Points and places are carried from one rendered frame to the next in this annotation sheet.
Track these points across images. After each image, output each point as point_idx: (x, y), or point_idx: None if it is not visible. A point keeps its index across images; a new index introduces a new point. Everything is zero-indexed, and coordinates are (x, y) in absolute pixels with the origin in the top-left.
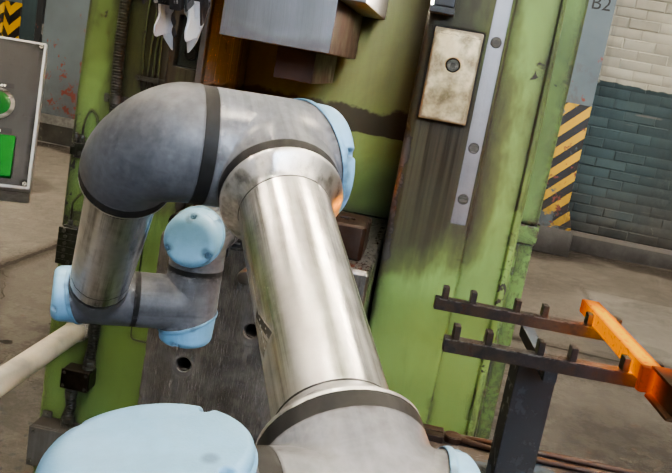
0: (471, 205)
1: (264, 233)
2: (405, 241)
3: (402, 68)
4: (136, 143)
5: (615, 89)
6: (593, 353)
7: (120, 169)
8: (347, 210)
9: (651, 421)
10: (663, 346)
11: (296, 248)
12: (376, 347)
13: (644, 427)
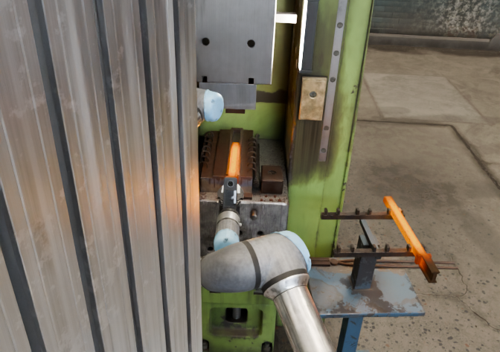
0: (327, 152)
1: (291, 321)
2: (298, 171)
3: (279, 68)
4: (229, 283)
5: None
6: (371, 119)
7: (222, 289)
8: (260, 138)
9: (403, 158)
10: (405, 105)
11: (306, 331)
12: (290, 215)
13: (400, 163)
